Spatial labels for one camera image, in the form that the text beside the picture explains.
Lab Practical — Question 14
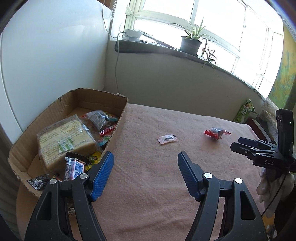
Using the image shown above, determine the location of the black patterned candy wrapper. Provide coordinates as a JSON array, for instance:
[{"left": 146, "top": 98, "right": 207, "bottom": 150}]
[{"left": 27, "top": 174, "right": 49, "bottom": 191}]

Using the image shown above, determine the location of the snickers chocolate bar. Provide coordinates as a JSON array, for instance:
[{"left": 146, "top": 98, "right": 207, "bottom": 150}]
[{"left": 63, "top": 152, "right": 88, "bottom": 181}]

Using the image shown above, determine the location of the small yellow sachet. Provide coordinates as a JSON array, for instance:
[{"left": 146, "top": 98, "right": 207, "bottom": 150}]
[{"left": 85, "top": 152, "right": 101, "bottom": 171}]

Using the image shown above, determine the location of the clear pack of crackers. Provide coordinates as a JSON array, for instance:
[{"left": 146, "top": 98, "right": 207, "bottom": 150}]
[{"left": 37, "top": 114, "right": 102, "bottom": 173}]

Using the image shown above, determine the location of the red clear bag dark snack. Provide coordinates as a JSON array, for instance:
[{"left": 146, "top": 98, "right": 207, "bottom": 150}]
[{"left": 83, "top": 110, "right": 118, "bottom": 137}]

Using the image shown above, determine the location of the round blue jelly cup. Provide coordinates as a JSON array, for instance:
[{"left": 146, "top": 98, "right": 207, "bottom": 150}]
[{"left": 97, "top": 135, "right": 111, "bottom": 148}]

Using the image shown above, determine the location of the green snack bag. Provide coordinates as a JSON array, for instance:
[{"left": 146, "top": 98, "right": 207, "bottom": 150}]
[{"left": 233, "top": 99, "right": 256, "bottom": 123}]

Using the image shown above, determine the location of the small red wrapped candy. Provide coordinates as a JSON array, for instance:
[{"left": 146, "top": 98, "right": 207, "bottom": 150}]
[{"left": 204, "top": 128, "right": 231, "bottom": 140}]

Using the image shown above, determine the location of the white lace cloth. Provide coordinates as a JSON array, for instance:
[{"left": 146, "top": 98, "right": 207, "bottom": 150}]
[{"left": 261, "top": 98, "right": 279, "bottom": 120}]

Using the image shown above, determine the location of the small pink white sachet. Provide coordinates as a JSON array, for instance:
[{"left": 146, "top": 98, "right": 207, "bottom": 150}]
[{"left": 157, "top": 134, "right": 178, "bottom": 145}]

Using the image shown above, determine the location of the pink table cloth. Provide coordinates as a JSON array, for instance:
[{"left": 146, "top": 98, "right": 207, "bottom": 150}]
[{"left": 16, "top": 103, "right": 273, "bottom": 241}]

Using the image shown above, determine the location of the brown cardboard box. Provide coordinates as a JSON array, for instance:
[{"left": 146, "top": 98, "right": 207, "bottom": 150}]
[{"left": 8, "top": 88, "right": 128, "bottom": 197}]

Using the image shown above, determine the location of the small trailing plant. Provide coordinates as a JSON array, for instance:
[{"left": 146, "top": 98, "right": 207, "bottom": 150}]
[{"left": 201, "top": 38, "right": 217, "bottom": 68}]

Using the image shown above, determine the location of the potted green plant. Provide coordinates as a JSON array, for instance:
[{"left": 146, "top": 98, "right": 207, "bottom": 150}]
[{"left": 171, "top": 18, "right": 215, "bottom": 56}]

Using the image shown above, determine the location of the white power adapter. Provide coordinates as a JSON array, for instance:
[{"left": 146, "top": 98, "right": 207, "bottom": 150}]
[{"left": 122, "top": 29, "right": 142, "bottom": 42}]

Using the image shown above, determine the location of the white refrigerator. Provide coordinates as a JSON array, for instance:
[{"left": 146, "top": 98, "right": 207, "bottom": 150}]
[{"left": 1, "top": 1, "right": 111, "bottom": 143}]

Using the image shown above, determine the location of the yellow green wall picture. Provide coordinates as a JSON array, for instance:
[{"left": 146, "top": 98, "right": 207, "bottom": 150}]
[{"left": 268, "top": 24, "right": 295, "bottom": 110}]

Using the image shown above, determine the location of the white window frame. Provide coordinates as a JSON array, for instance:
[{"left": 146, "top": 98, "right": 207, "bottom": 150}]
[{"left": 110, "top": 0, "right": 283, "bottom": 97}]

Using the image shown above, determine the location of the white cable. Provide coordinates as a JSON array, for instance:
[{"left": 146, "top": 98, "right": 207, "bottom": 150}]
[{"left": 114, "top": 32, "right": 125, "bottom": 93}]

